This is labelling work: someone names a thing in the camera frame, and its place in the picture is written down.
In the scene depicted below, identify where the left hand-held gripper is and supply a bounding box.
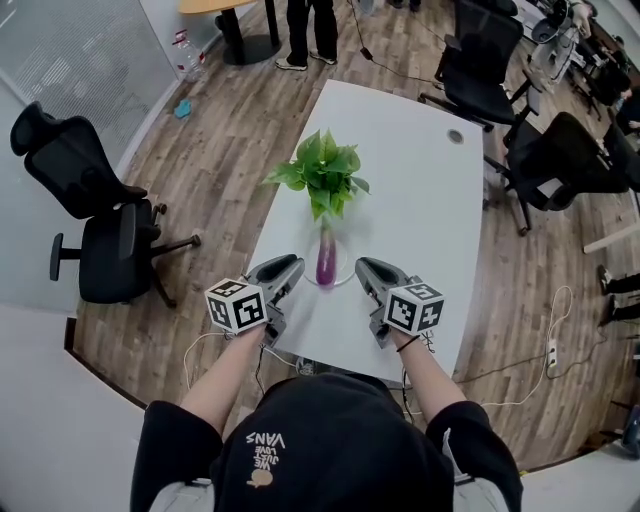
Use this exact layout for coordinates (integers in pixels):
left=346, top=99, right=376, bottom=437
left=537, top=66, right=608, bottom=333
left=204, top=253, right=305, bottom=349

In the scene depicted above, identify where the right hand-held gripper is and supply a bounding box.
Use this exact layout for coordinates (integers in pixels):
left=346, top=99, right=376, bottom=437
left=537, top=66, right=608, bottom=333
left=354, top=256, right=446, bottom=350

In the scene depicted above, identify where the white round plate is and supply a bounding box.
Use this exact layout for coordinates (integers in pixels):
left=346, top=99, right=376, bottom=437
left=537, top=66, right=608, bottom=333
left=304, top=239, right=351, bottom=287

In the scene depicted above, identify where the purple eggplant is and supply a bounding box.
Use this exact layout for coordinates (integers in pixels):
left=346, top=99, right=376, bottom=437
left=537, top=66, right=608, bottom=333
left=315, top=225, right=337, bottom=287

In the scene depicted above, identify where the person's left forearm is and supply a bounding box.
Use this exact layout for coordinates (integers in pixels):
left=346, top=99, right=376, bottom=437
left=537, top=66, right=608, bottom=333
left=179, top=324, right=266, bottom=431

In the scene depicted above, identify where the person's right forearm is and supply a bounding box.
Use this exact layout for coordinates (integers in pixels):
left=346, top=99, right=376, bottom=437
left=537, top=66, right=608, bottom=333
left=389, top=332, right=469, bottom=426

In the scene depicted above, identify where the white rectangular table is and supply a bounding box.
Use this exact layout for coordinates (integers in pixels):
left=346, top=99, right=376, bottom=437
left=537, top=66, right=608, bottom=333
left=246, top=78, right=485, bottom=386

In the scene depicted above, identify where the green leafy plant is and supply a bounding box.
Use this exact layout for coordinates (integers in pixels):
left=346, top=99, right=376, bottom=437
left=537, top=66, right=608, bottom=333
left=262, top=128, right=372, bottom=224

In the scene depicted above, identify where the black printed cap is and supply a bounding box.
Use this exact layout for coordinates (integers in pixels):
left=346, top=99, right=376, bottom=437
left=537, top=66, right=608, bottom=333
left=209, top=372, right=456, bottom=512

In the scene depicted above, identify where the black office chair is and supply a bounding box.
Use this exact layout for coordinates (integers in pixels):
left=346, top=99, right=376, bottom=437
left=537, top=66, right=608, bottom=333
left=419, top=0, right=531, bottom=132
left=483, top=110, right=640, bottom=236
left=9, top=101, right=201, bottom=307

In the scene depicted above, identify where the black short-sleeved shirt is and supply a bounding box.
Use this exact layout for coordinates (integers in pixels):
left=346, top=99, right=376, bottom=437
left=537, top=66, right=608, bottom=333
left=130, top=398, right=524, bottom=512

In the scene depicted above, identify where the round wooden table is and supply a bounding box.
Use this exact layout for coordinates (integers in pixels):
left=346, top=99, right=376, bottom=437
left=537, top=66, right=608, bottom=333
left=178, top=0, right=282, bottom=66

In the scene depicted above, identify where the clear plastic water bottle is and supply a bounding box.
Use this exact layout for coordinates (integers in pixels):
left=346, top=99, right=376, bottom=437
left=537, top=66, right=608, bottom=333
left=172, top=29, right=207, bottom=84

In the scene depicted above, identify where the white desk foot bar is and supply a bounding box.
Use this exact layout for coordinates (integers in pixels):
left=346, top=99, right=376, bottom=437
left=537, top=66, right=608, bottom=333
left=583, top=234, right=640, bottom=254

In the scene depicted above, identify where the white and grey machine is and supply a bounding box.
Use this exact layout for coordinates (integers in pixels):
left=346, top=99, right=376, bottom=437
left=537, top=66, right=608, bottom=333
left=529, top=0, right=591, bottom=84

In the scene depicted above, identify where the blue grey device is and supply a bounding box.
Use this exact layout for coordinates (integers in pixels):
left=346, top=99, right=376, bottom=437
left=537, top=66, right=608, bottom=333
left=619, top=404, right=640, bottom=461

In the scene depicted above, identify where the black floor cable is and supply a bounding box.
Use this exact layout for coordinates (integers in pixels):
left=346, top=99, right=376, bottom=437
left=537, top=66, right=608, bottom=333
left=454, top=334, right=606, bottom=386

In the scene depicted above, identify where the white floor cable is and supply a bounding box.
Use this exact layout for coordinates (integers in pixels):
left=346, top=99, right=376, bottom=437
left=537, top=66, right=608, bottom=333
left=479, top=285, right=574, bottom=407

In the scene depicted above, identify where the grey shoulder strap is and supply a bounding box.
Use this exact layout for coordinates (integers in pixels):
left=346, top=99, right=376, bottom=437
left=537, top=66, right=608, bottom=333
left=149, top=478, right=214, bottom=512
left=439, top=429, right=501, bottom=512

